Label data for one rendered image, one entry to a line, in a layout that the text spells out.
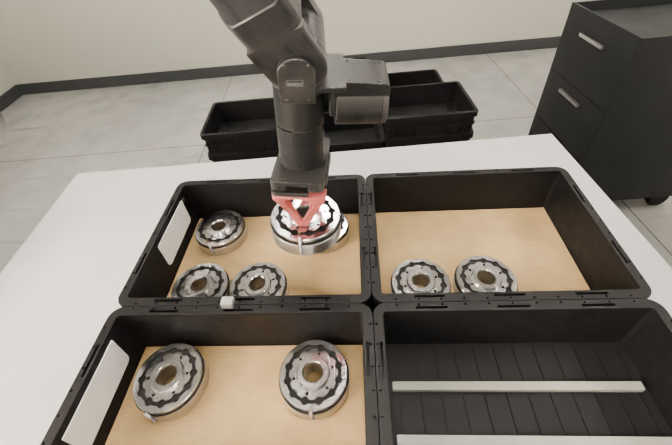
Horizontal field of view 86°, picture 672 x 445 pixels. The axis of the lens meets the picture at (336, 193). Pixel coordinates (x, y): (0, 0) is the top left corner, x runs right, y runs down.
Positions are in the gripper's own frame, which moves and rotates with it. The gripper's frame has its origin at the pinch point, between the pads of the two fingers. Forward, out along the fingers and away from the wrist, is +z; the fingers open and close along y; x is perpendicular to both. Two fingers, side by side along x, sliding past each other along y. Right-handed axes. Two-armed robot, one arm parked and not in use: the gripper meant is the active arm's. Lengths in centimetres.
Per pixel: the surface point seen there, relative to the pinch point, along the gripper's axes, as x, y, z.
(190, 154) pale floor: 105, 162, 111
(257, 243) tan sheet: 12.5, 12.0, 22.5
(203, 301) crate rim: 15.1, -8.0, 13.1
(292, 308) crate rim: 1.2, -8.9, 11.9
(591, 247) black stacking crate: -49, 6, 11
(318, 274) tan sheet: -1.2, 4.3, 21.5
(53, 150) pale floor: 213, 171, 121
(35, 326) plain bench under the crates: 62, -1, 40
